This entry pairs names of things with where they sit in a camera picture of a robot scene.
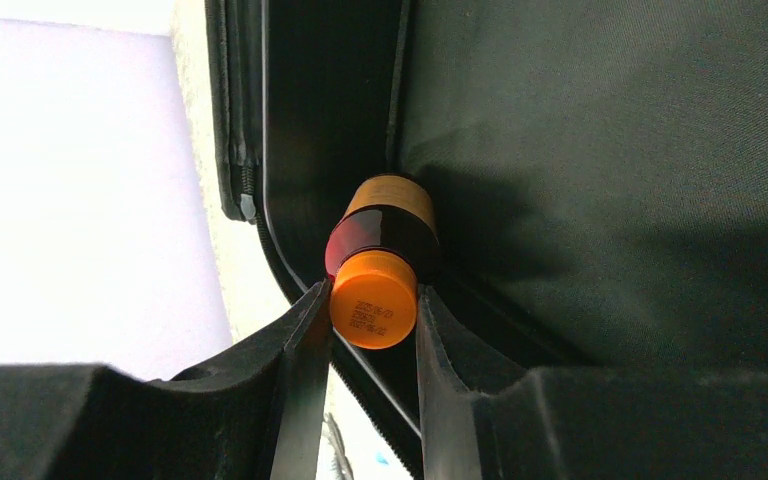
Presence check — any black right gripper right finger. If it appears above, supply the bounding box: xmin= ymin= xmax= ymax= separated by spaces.
xmin=416 ymin=288 xmax=768 ymax=479

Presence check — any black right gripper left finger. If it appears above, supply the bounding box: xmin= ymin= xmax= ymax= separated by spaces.
xmin=0 ymin=281 xmax=333 ymax=479

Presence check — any brown bottle orange cap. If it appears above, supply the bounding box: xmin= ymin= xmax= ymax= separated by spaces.
xmin=324 ymin=174 xmax=441 ymax=350

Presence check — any red medicine kit case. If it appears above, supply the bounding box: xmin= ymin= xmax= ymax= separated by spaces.
xmin=204 ymin=1 xmax=768 ymax=479

